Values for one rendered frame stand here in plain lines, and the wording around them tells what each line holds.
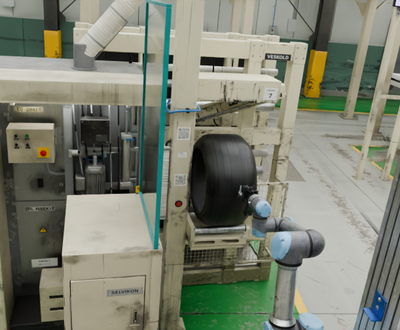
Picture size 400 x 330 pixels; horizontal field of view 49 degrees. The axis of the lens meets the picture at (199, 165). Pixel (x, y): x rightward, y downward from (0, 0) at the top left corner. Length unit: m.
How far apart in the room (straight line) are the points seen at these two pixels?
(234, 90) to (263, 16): 9.12
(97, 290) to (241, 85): 1.56
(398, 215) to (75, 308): 1.31
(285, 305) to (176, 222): 1.02
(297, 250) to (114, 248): 0.75
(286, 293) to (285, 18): 10.45
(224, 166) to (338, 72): 10.28
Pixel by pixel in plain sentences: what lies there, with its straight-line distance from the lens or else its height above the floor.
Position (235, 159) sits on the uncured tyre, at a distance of 2.53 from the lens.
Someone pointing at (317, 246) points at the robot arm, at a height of 1.32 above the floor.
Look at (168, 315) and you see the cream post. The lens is 3.15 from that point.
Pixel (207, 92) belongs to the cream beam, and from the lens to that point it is 2.76.
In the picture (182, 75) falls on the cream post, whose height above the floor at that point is 1.84.
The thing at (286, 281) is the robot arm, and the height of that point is 1.16.
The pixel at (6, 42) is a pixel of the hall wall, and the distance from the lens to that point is 12.11.
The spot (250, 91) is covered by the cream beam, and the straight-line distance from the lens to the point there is 2.85.
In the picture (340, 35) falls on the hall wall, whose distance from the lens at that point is 12.55.
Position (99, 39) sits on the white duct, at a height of 1.98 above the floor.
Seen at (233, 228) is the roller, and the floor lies 0.91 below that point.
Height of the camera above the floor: 2.25
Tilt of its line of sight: 21 degrees down
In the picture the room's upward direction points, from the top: 5 degrees clockwise
